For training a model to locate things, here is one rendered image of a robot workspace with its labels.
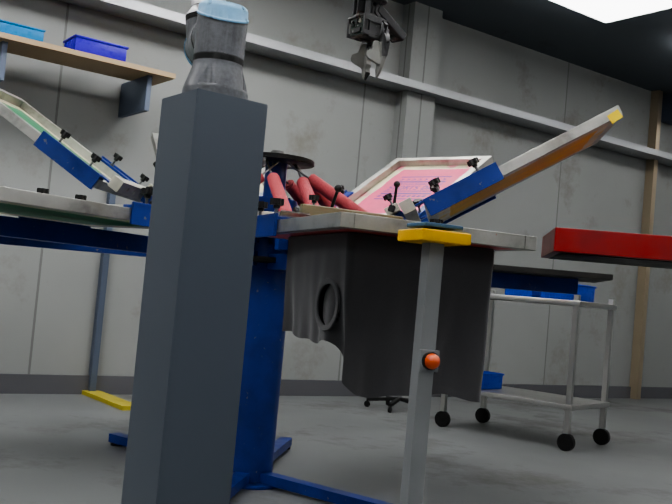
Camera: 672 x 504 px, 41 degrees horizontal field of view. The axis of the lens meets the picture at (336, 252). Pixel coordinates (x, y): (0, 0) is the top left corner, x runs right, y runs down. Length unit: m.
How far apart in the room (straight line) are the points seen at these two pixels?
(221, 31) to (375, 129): 5.17
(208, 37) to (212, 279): 0.54
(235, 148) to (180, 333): 0.43
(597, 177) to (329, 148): 3.25
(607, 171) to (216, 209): 7.55
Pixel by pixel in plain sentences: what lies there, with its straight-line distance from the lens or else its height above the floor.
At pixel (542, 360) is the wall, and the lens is 8.61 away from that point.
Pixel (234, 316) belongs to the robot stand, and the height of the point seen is 0.71.
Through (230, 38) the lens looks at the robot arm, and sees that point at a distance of 2.07.
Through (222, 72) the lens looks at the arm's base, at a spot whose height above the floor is 1.25.
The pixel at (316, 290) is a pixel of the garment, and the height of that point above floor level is 0.79.
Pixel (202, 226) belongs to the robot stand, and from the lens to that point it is 1.95.
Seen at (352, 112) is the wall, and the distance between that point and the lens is 7.06.
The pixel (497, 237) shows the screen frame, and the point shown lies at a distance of 2.42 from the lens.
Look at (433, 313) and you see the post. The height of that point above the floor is 0.76.
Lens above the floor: 0.78
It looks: 3 degrees up
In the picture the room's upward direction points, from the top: 5 degrees clockwise
